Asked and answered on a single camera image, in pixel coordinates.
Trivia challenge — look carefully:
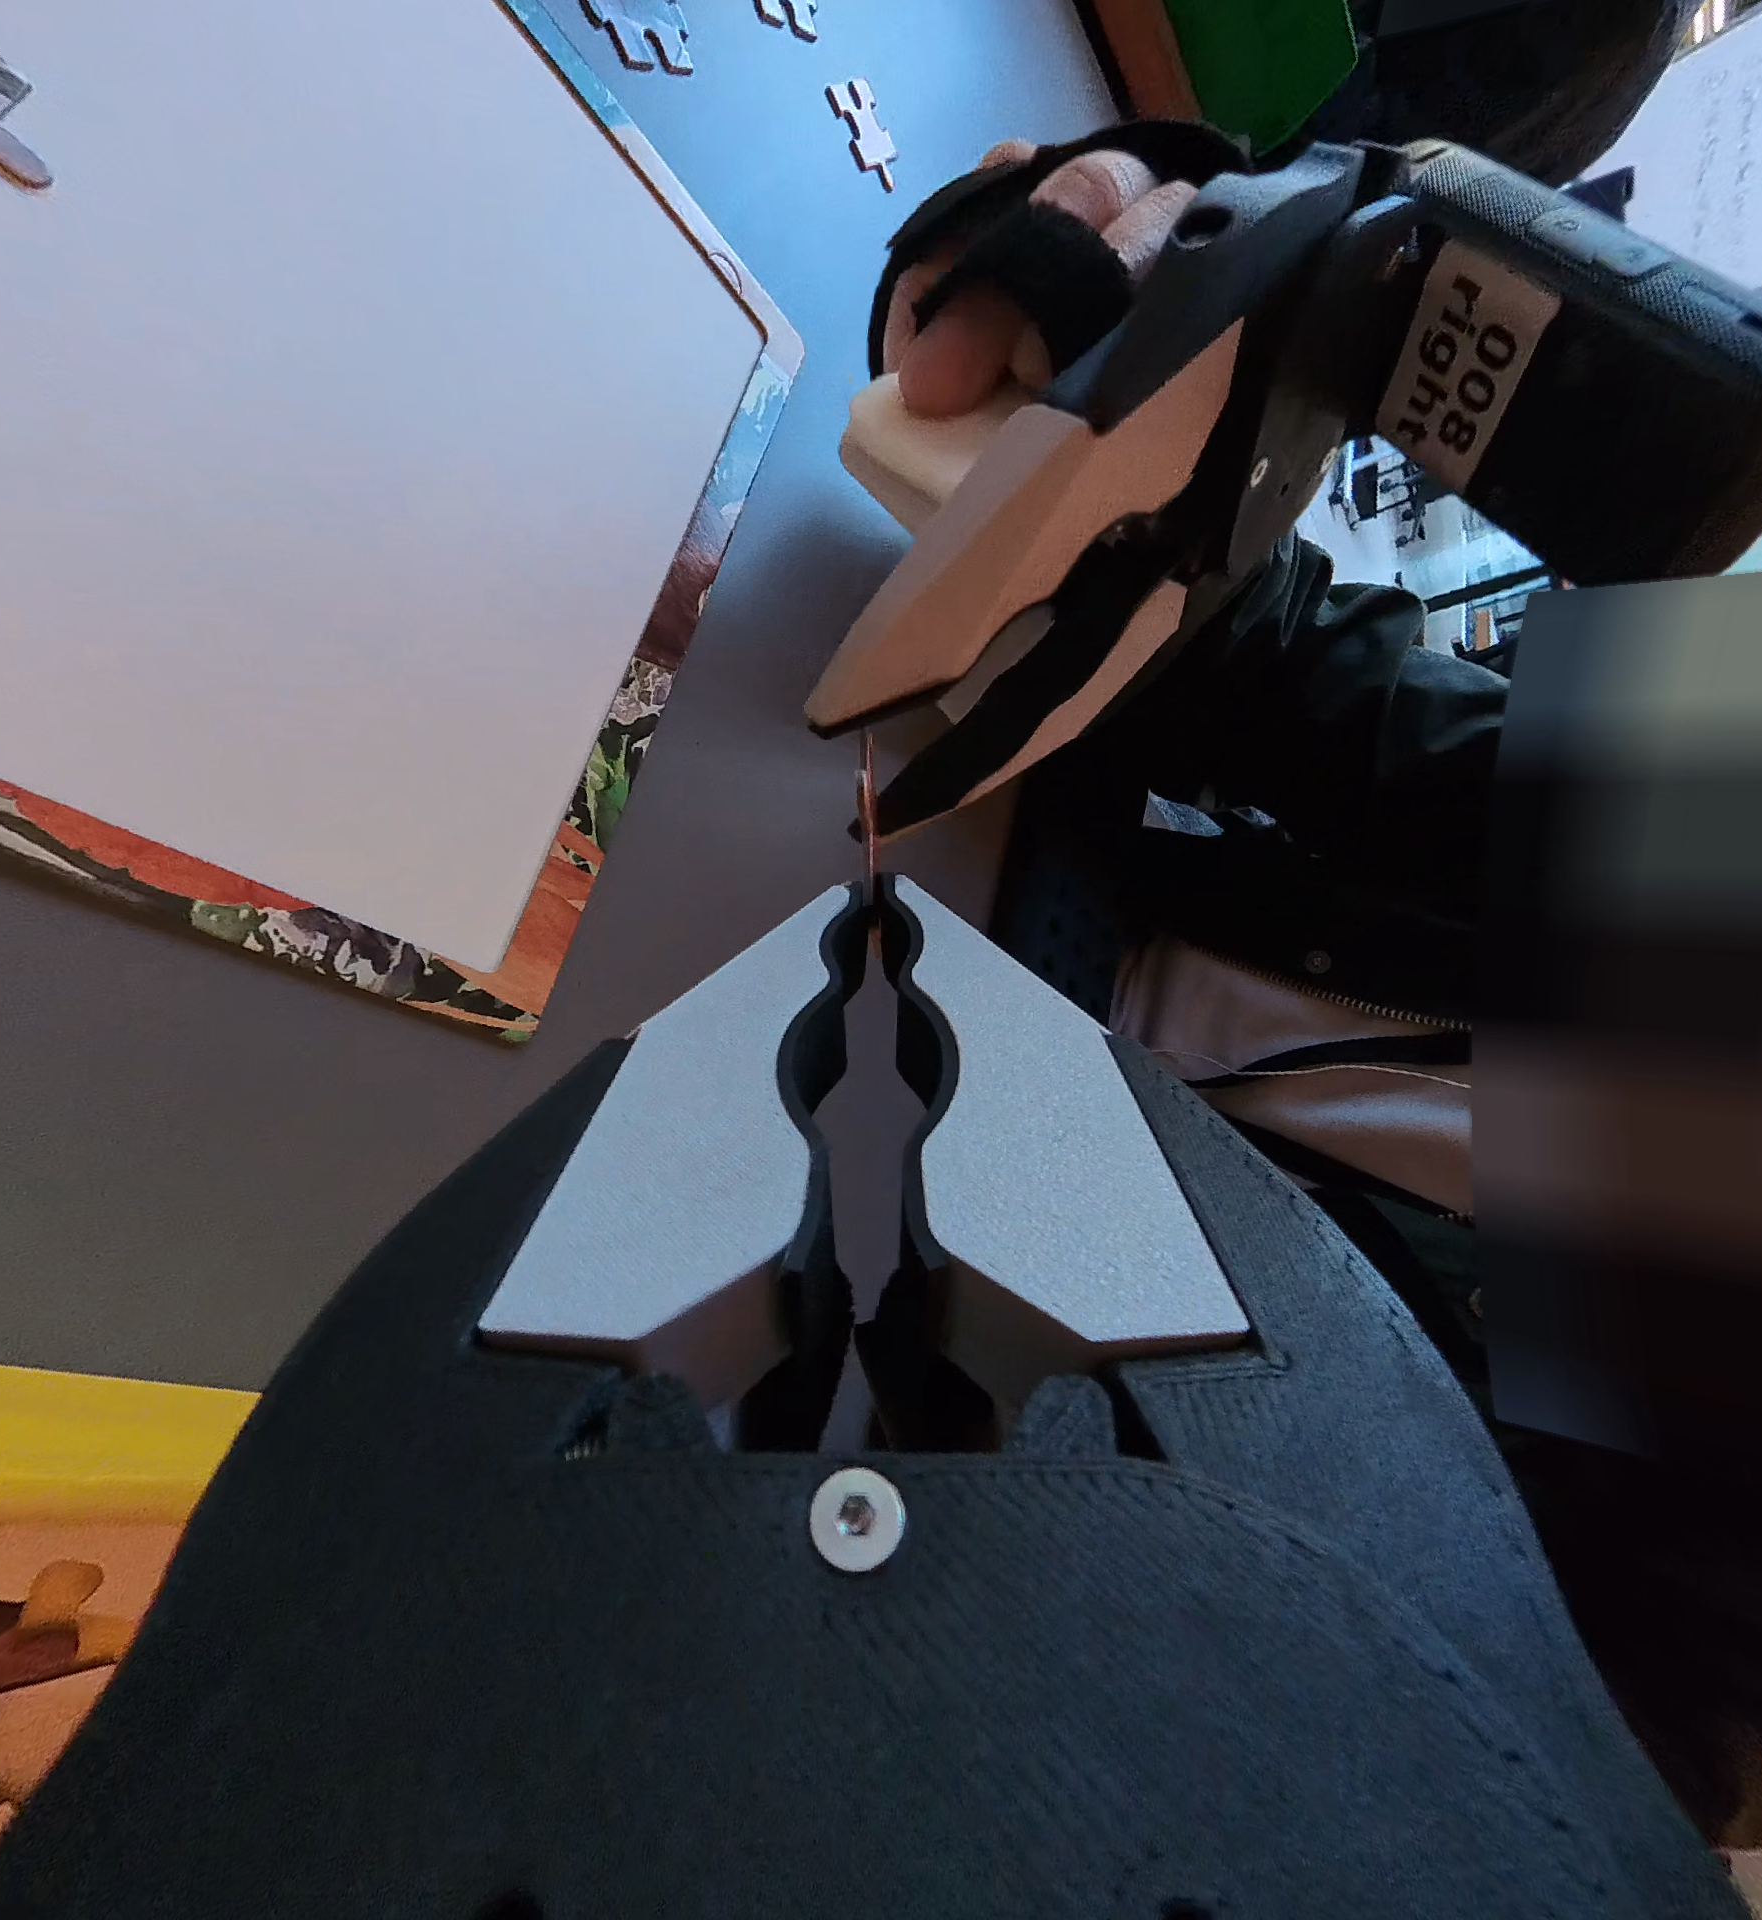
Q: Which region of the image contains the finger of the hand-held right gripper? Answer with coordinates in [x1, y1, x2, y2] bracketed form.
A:
[873, 577, 1199, 839]
[805, 313, 1251, 738]

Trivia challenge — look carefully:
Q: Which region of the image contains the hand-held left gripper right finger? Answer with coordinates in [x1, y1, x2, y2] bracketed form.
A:
[857, 877, 1256, 1454]

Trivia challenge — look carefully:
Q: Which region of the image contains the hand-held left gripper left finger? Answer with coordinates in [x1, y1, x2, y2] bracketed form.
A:
[476, 882, 878, 1454]

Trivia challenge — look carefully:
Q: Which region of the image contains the thin orange-edged puzzle piece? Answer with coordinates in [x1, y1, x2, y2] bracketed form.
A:
[848, 728, 886, 900]

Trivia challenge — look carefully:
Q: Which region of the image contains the pale grey puzzle piece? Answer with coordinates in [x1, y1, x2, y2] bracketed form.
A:
[826, 81, 899, 189]

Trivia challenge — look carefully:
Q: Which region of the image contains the yellow bin with puzzle pieces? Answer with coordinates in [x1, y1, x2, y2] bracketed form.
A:
[0, 1355, 262, 1920]

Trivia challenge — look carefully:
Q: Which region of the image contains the dark grey puzzle piece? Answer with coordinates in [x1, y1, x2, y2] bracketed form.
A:
[583, 0, 696, 76]

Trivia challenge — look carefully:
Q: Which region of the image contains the puzzle frame board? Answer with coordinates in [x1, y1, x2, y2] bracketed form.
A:
[0, 0, 805, 1046]

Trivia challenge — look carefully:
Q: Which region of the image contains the pile of puzzle pieces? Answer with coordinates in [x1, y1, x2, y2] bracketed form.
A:
[0, 1516, 138, 1920]

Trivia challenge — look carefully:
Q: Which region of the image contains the grey desk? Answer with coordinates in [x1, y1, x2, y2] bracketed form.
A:
[1082, 0, 1199, 119]
[0, 0, 1119, 1397]

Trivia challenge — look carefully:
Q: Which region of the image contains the person's right hand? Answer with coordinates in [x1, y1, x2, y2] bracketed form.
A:
[883, 139, 1200, 418]

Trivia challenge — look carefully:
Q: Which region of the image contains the person's tan garment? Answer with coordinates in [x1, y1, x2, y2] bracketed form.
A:
[1111, 935, 1478, 1216]

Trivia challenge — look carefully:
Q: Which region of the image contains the whiteboard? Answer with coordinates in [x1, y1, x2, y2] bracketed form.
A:
[1575, 0, 1762, 283]

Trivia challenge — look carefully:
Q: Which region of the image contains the green bin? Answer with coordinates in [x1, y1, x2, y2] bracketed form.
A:
[1155, 0, 1364, 160]

